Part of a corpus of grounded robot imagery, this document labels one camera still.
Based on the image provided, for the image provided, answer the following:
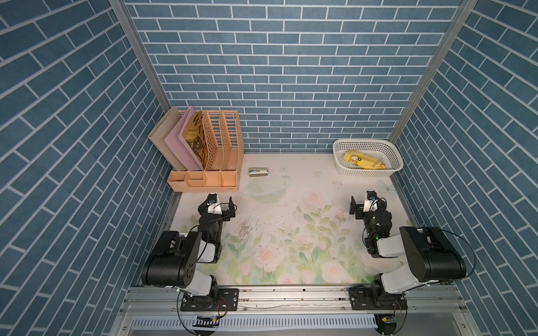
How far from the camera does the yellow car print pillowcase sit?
3.64 ft

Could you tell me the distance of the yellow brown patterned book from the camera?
0.96m

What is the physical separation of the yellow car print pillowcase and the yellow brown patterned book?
781 mm
